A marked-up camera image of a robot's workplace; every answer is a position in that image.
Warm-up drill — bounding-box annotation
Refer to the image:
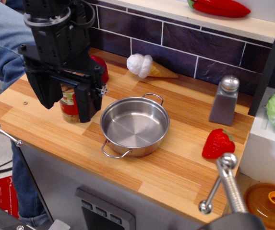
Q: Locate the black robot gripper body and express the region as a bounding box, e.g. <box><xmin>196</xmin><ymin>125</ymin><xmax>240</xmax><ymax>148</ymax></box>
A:
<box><xmin>19</xmin><ymin>7</ymin><xmax>106</xmax><ymax>94</ymax></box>

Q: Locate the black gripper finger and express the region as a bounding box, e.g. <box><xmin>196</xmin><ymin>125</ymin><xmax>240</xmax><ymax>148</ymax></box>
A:
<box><xmin>74</xmin><ymin>83</ymin><xmax>102</xmax><ymax>123</ymax></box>
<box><xmin>25</xmin><ymin>68</ymin><xmax>62</xmax><ymax>109</ymax></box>

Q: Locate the almond jar with red label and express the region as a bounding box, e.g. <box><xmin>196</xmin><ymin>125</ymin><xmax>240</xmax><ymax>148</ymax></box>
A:
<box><xmin>60</xmin><ymin>84</ymin><xmax>80</xmax><ymax>123</ymax></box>

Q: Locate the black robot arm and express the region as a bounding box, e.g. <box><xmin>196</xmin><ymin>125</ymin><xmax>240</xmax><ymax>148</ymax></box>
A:
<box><xmin>19</xmin><ymin>0</ymin><xmax>107</xmax><ymax>123</ymax></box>

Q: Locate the stainless steel pot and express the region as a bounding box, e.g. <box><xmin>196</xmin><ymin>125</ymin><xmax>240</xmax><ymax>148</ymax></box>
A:
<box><xmin>100</xmin><ymin>93</ymin><xmax>170</xmax><ymax>159</ymax></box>

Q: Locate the orange pot lid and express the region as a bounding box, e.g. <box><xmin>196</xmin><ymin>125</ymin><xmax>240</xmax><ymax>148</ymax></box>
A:
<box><xmin>244</xmin><ymin>184</ymin><xmax>275</xmax><ymax>230</ymax></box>

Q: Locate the red toy object behind jar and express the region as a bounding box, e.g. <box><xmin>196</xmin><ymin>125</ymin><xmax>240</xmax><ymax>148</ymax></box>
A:
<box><xmin>90</xmin><ymin>55</ymin><xmax>109</xmax><ymax>83</ymax></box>

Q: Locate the person in blue jeans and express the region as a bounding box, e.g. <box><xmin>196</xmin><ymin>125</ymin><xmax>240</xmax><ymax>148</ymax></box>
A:
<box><xmin>0</xmin><ymin>0</ymin><xmax>50</xmax><ymax>228</ymax></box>

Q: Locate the toy ice cream cone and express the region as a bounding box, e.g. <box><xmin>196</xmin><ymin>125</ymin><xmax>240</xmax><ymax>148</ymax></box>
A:
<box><xmin>127</xmin><ymin>53</ymin><xmax>179</xmax><ymax>79</ymax></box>

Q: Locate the grey oven control panel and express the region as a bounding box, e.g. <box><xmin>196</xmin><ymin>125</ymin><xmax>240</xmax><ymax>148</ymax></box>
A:
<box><xmin>75</xmin><ymin>188</ymin><xmax>136</xmax><ymax>230</ymax></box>

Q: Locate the red box on floor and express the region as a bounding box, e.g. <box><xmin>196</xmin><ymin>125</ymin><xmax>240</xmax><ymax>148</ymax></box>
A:
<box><xmin>0</xmin><ymin>176</ymin><xmax>19</xmax><ymax>218</ymax></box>

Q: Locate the grey salt shaker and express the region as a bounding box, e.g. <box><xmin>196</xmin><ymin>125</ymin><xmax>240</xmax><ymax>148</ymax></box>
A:
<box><xmin>209</xmin><ymin>75</ymin><xmax>240</xmax><ymax>126</ymax></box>

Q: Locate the red toy strawberry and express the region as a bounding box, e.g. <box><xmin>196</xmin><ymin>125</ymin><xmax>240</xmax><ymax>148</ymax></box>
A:
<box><xmin>202</xmin><ymin>128</ymin><xmax>235</xmax><ymax>159</ymax></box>

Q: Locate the right metal clamp screw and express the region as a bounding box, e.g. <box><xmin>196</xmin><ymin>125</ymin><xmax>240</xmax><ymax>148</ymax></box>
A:
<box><xmin>199</xmin><ymin>153</ymin><xmax>248</xmax><ymax>215</ymax></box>

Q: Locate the red toy chili pepper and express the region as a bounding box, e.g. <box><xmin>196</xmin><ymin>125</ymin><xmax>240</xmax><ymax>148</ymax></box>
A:
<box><xmin>187</xmin><ymin>0</ymin><xmax>251</xmax><ymax>18</ymax></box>

